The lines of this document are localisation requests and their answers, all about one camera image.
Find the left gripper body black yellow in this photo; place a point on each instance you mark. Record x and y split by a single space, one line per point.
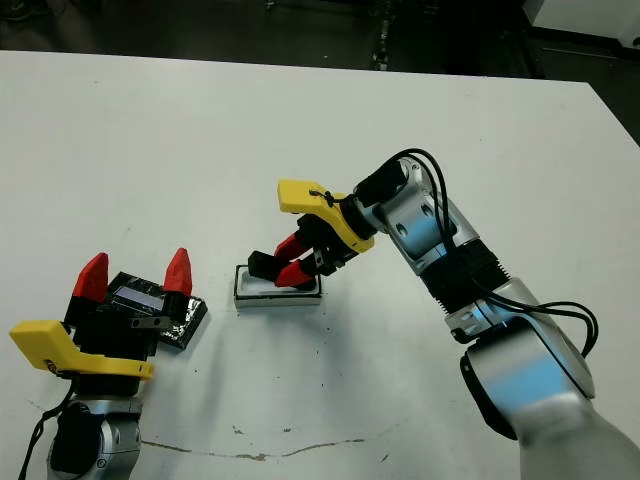
110 345

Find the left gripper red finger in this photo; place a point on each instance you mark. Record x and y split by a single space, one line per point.
178 272
92 280

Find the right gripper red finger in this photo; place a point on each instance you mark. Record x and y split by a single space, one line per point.
297 275
294 248

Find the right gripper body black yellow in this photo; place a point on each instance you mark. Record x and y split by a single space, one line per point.
330 215

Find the shiny black box lid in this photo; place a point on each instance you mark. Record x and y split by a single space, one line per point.
137 297

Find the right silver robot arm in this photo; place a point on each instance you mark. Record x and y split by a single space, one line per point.
425 225

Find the white box base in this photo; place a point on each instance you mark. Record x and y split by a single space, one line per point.
280 300

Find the black wheeled metal rack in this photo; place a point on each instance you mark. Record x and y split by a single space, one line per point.
382 45

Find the dark shoe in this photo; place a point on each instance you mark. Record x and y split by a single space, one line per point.
15 11

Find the white cabinet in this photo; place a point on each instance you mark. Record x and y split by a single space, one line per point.
590 17

